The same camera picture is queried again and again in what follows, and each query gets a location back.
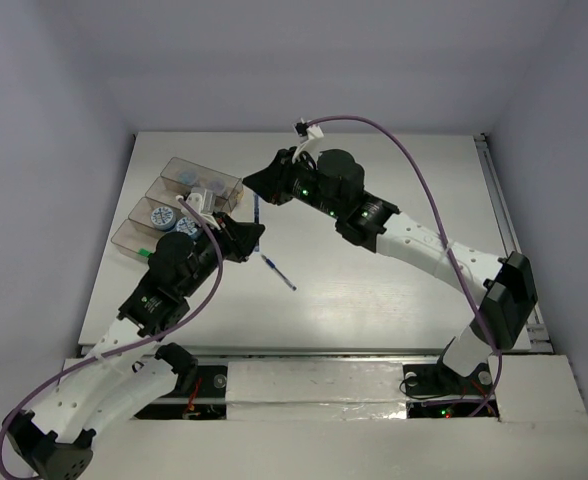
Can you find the aluminium rail right edge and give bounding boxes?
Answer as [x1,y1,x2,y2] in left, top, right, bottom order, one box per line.
[474,133,555,355]

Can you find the clear jar blue pins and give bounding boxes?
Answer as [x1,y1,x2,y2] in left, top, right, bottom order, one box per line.
[178,170,199,186]

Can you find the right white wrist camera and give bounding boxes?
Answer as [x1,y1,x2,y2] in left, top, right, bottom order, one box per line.
[292,118,324,161]

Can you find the blue pen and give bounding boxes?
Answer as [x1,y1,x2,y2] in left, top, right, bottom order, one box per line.
[260,253,297,291]
[253,193,260,253]

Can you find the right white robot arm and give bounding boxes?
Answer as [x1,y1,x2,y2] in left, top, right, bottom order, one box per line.
[242,149,538,392]

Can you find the blue white tape roll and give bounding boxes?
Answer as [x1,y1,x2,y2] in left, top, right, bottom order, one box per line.
[150,206,177,232]
[174,216,201,240]

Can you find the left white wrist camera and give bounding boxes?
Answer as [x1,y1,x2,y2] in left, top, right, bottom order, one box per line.
[175,187,217,216]

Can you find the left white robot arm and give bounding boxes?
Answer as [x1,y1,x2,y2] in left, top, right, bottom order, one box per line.
[0,213,265,479]

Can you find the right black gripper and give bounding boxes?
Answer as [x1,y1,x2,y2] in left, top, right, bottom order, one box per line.
[244,145,344,219]

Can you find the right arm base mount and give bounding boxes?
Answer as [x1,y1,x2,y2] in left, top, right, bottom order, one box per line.
[399,337,498,418]

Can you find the white foam front block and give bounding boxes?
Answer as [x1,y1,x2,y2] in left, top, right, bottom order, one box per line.
[225,359,407,422]

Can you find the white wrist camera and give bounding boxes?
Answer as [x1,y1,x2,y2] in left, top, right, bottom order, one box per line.
[175,187,217,216]
[292,118,324,161]

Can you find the clear compartment organizer tray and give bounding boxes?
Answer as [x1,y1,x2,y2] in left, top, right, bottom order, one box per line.
[111,157,243,261]

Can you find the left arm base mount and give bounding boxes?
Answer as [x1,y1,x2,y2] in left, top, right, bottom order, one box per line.
[140,365,228,420]

